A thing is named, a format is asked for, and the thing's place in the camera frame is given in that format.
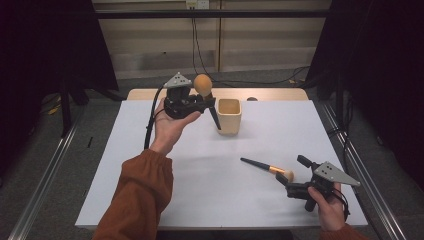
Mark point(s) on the aluminium floor rail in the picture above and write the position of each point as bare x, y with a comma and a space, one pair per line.
366, 180
46, 176

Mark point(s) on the makeup brush with small pale head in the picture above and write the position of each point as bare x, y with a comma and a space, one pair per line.
263, 165

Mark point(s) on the black curtain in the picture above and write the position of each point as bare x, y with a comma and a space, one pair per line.
50, 43
383, 66

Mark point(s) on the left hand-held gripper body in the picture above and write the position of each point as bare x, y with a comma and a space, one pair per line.
178, 105

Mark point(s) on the cream square cup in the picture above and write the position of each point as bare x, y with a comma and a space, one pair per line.
229, 120

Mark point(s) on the white table sheet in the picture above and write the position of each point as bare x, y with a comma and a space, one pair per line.
216, 186

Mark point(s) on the white wall socket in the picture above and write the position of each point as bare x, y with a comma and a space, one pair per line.
197, 4

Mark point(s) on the makeup brush with big tan head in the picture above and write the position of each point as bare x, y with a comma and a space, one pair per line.
202, 85

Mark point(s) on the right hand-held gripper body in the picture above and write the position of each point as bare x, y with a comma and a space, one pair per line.
328, 173

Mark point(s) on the black stand post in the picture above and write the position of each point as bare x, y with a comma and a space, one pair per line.
339, 100

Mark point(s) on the person's right hand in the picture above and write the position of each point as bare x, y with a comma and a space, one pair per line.
331, 210

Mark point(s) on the person's left hand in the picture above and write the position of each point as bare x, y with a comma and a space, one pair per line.
166, 130

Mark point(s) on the black horizontal bar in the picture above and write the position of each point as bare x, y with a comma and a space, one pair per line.
233, 14

